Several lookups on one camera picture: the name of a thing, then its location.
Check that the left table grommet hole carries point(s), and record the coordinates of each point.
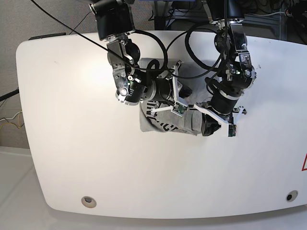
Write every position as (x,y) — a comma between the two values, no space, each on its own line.
(88,202)

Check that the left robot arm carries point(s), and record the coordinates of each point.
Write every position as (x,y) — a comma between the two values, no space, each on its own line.
(235,72)

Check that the black table leg stand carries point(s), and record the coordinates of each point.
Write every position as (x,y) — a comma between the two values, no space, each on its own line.
(160,10)

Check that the black bar behind table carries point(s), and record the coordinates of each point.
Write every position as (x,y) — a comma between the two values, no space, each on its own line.
(46,36)

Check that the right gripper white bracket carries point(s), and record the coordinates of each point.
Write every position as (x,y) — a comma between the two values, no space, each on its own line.
(166,92)

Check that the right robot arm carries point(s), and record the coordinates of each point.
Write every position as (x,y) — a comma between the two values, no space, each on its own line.
(134,85)

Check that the right table grommet hole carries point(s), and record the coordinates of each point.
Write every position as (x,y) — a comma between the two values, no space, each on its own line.
(291,196)

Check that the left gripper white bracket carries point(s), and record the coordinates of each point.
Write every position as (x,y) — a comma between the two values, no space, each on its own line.
(218,113)

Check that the table grommet hole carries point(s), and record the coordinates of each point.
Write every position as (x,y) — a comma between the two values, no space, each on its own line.
(88,202)
(291,196)

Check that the red triangle sticker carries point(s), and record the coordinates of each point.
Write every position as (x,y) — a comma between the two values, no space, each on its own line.
(304,166)

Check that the grey T-shirt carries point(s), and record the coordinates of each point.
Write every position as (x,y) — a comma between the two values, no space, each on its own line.
(189,123)

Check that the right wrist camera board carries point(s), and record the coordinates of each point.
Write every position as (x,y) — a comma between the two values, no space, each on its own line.
(179,109)

